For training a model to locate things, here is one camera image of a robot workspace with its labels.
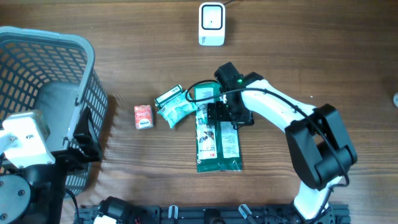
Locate green 3M gloves package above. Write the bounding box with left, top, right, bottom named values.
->
left=194, top=83, right=243, bottom=172

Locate light green wipes pack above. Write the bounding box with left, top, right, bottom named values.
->
left=157, top=91, right=198, bottom=129

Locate green Axe Brand box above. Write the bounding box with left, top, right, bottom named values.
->
left=154, top=85, right=183, bottom=109

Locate orange Kleenex tissue pack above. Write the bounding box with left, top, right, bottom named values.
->
left=134, top=105, right=154, bottom=129

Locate grey plastic mesh basket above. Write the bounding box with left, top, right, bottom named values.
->
left=1, top=26, right=108, bottom=194

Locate green lidded jar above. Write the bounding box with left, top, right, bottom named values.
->
left=393, top=92, right=398, bottom=107

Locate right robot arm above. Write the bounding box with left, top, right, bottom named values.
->
left=209, top=62, right=358, bottom=223

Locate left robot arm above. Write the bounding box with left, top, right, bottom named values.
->
left=1, top=108, right=103, bottom=223

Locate white barcode scanner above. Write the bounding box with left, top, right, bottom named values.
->
left=198, top=2, right=226, bottom=47

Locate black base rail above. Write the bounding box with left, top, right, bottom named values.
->
left=73, top=203, right=351, bottom=224

